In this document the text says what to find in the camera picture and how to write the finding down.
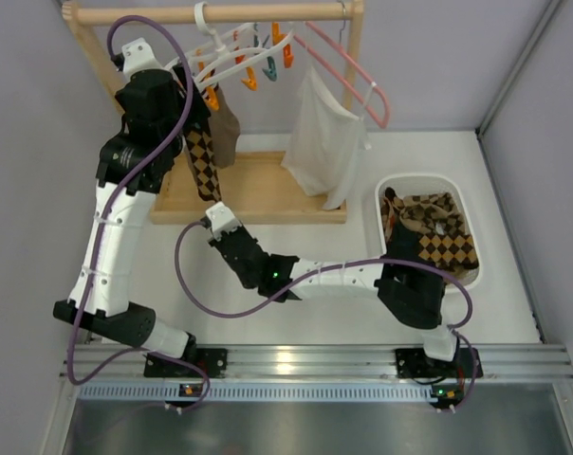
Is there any plain brown sock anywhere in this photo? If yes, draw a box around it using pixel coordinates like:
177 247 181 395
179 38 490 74
209 85 241 169

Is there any dark brown argyle sock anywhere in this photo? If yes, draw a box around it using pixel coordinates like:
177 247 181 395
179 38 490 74
185 123 221 202

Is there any white round clip hanger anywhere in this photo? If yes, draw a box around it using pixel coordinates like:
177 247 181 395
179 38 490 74
186 1 295 111

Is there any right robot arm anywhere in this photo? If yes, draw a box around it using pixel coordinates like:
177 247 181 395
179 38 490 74
209 225 458 362

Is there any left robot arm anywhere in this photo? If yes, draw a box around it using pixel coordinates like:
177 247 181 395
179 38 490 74
53 64 208 358

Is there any pink clothes hanger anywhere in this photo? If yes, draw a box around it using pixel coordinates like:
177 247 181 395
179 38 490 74
289 20 391 130

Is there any pile of socks in basket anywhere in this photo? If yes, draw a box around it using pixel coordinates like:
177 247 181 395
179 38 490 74
379 187 480 280

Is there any wooden clothes rack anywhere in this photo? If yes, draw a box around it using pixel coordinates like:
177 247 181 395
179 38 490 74
60 1 364 225

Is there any white hanging garment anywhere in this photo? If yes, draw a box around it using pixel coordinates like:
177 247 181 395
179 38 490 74
282 44 366 210

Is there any white plastic laundry basket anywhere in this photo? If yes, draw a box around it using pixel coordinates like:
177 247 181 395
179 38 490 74
374 172 486 295

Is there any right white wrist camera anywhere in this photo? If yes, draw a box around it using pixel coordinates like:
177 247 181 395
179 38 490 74
204 202 242 240

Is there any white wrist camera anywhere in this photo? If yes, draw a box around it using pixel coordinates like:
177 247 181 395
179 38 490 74
204 202 242 240
112 38 163 81

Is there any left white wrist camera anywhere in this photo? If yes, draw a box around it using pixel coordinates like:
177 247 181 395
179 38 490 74
112 38 163 81

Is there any aluminium mounting rail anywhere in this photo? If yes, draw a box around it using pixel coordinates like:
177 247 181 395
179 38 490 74
74 344 573 409

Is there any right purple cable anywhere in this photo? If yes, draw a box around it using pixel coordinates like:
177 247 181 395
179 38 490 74
174 221 475 411

